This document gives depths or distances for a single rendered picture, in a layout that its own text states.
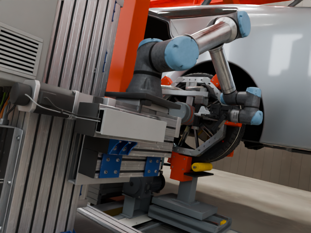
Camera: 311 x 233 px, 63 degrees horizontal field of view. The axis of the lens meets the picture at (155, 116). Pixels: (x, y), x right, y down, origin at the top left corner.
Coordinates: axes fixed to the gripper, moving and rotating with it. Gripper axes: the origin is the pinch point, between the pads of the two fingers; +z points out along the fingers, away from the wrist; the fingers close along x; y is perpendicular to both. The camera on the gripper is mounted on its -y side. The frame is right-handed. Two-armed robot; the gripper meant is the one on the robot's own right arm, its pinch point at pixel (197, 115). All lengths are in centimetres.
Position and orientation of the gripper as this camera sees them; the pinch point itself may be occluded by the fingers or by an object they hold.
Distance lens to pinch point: 151.5
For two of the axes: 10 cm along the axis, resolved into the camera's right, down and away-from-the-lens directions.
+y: 1.7, -9.8, 0.7
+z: -8.3, -1.0, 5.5
